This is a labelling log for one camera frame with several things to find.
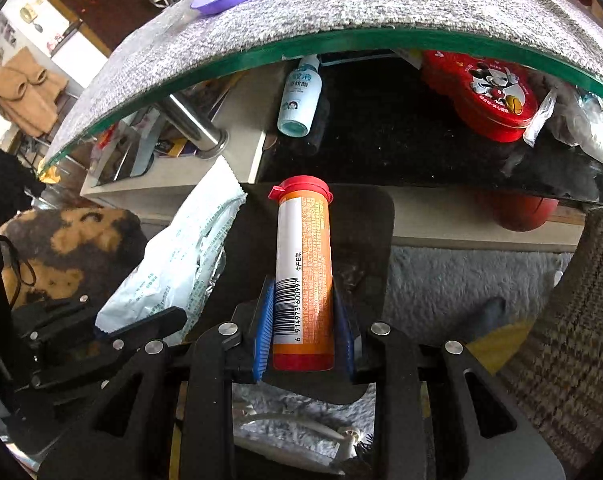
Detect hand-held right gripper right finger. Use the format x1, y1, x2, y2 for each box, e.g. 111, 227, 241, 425
331, 282, 567, 480

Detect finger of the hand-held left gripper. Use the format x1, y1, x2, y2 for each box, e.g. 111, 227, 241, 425
94, 305, 188, 348
29, 296, 147, 392

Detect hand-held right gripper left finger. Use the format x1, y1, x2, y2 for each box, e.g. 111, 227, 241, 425
39, 277, 277, 480

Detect orange tablet tube red cap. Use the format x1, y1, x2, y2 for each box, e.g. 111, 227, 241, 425
268, 175, 335, 372

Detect white foil snack packet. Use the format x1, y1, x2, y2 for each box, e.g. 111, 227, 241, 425
96, 159, 247, 336

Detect person's left forearm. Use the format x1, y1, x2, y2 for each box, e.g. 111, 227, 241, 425
0, 149, 47, 207

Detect brown black plush cushion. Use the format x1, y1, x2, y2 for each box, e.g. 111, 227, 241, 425
0, 207, 148, 312

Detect grey fluffy rug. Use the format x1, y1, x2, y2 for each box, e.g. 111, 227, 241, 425
232, 245, 577, 461

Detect yellow cloth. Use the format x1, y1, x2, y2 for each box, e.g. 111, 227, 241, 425
465, 322, 538, 377

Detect pile of magazines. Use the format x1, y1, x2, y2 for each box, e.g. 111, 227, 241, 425
88, 110, 202, 186

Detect beige table shelf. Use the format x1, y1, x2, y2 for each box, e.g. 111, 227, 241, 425
79, 70, 295, 211

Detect metal table leg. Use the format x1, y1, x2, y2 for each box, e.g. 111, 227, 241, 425
158, 92, 230, 159

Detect brown coat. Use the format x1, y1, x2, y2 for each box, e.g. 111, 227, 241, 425
0, 47, 70, 139

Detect red round object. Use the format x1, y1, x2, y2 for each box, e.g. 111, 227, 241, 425
475, 192, 562, 233

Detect brown knit cloth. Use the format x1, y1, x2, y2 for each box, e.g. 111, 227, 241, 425
496, 205, 603, 472

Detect white spray bottle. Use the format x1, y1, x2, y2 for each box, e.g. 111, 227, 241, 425
276, 55, 322, 137

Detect red cartoon tin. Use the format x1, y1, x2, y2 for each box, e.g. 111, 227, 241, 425
420, 50, 540, 142

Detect dark wooden door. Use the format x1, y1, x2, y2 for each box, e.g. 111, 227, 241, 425
29, 0, 192, 57

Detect clear plastic bags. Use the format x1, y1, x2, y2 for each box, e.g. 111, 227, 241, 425
523, 85, 603, 172

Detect grey table mat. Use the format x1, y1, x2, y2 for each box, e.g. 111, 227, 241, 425
46, 0, 603, 162

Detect white cable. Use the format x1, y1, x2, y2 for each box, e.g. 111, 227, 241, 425
234, 409, 363, 462

